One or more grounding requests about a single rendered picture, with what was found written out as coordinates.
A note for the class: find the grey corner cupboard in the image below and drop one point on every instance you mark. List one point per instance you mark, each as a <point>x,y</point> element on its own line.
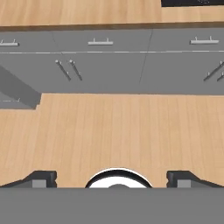
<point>17,90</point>

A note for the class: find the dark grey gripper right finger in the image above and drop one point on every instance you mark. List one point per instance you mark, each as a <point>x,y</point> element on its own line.
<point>182,178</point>

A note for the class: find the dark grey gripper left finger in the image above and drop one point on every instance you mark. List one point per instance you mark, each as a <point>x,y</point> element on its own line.
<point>40,178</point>

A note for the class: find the grey cupboard door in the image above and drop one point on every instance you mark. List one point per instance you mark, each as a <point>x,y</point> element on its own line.
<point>175,73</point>
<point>35,70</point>
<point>110,73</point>

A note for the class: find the white and black round thing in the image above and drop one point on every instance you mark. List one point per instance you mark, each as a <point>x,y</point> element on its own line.
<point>99,182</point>

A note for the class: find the grey drawer front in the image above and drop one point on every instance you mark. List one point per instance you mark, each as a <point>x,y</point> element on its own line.
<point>29,36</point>
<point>102,48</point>
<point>175,40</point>

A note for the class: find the black hob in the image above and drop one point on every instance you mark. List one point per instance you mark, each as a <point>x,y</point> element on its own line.
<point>189,2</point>

